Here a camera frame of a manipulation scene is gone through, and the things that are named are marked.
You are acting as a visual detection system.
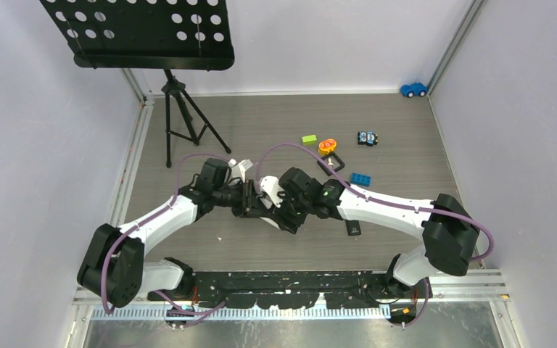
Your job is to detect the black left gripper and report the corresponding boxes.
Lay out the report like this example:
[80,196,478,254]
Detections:
[213,179,268,220]

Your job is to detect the red and white remote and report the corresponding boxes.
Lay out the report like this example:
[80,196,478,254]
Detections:
[261,217,282,231]

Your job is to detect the orange yellow toy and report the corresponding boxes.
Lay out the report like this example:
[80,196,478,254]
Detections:
[318,138,337,156]

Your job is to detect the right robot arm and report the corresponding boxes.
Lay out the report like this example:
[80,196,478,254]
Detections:
[260,167,479,298]

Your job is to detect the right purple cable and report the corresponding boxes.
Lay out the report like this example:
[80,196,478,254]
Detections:
[255,143,495,328]

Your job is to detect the black remote control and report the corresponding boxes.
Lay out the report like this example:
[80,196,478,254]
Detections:
[345,220,362,236]

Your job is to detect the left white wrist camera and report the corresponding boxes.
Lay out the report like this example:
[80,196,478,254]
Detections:
[228,159,254,181]

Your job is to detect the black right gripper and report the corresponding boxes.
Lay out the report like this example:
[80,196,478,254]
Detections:
[266,187,311,234]

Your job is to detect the black tripod music stand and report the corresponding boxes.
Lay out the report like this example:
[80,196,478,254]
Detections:
[41,0,235,167]

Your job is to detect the lime green block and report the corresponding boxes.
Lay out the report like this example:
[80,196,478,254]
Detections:
[301,134,318,146]

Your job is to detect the blue flat brick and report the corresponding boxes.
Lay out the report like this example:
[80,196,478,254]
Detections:
[350,173,371,187]

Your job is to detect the blue toy car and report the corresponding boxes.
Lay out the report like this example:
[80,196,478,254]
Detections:
[400,83,428,98]

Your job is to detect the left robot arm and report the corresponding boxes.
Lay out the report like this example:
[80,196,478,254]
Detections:
[77,158,276,314]

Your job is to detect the black square frame box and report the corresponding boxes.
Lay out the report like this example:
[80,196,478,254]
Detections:
[318,152,345,176]

